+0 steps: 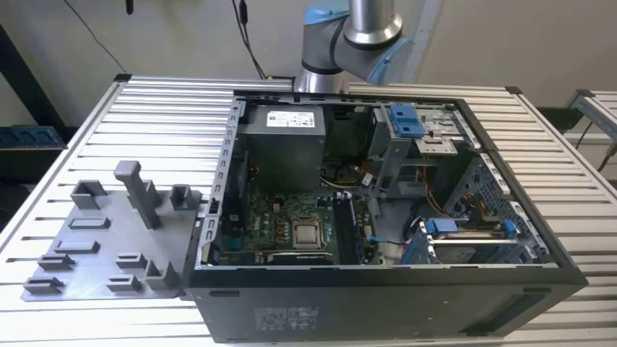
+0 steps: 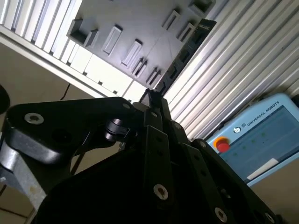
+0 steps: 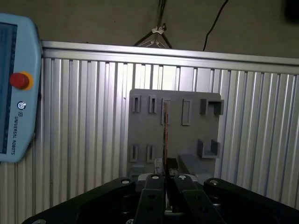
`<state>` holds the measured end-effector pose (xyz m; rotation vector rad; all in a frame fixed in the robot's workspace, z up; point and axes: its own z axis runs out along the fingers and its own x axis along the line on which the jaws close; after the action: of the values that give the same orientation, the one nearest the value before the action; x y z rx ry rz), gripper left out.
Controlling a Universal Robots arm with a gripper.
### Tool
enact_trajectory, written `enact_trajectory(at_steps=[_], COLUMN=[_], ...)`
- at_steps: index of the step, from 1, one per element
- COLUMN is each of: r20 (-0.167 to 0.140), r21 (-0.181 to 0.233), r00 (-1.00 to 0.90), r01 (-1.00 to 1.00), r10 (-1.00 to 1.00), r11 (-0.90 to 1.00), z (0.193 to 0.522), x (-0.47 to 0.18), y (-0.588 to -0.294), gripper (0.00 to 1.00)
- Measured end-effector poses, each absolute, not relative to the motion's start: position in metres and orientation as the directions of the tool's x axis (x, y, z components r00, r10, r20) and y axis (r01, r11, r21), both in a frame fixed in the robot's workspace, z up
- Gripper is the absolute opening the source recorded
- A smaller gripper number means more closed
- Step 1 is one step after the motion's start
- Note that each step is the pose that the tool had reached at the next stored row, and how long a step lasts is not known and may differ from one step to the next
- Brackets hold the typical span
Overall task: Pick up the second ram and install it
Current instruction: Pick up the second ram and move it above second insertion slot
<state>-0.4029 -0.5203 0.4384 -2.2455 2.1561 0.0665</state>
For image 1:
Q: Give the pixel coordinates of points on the black RAM slot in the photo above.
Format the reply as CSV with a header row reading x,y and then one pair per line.
x,y
356,231

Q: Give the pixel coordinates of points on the black open PC case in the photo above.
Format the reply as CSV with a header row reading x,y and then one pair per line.
x,y
385,307

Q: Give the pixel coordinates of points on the silver CPU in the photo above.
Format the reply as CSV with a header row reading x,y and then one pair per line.
x,y
308,235

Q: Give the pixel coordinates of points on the blue plastic bay latch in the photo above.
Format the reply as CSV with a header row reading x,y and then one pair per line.
x,y
404,121

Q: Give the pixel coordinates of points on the small black wall object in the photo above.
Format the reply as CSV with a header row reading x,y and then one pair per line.
x,y
129,6

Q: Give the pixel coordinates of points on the green motherboard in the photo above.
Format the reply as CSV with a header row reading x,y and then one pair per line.
x,y
269,224

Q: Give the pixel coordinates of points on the grey metal drive cage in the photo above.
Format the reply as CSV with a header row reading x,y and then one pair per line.
x,y
394,152

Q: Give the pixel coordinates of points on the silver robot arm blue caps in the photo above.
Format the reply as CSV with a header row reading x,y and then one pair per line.
x,y
370,21

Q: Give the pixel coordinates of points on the black metal stand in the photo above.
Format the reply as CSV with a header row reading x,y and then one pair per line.
x,y
36,90

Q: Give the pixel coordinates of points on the black case fan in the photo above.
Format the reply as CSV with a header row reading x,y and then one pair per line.
x,y
237,202

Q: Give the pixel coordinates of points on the grey plastic parts rack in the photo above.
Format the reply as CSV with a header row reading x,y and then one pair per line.
x,y
120,231

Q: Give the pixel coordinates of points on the metal slat side table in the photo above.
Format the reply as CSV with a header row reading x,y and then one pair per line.
x,y
602,108

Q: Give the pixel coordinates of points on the grey power supply unit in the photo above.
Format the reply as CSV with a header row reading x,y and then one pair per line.
x,y
284,159

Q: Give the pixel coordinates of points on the dark blue tray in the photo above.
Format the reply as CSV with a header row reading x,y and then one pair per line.
x,y
28,137

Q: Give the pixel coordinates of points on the hard disk in blue carrier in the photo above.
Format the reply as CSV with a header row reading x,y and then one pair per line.
x,y
441,226

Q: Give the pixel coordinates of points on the black graphics card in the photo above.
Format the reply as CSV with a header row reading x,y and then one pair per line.
x,y
298,257

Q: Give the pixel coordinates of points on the metal disk cage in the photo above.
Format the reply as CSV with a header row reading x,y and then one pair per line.
x,y
417,249

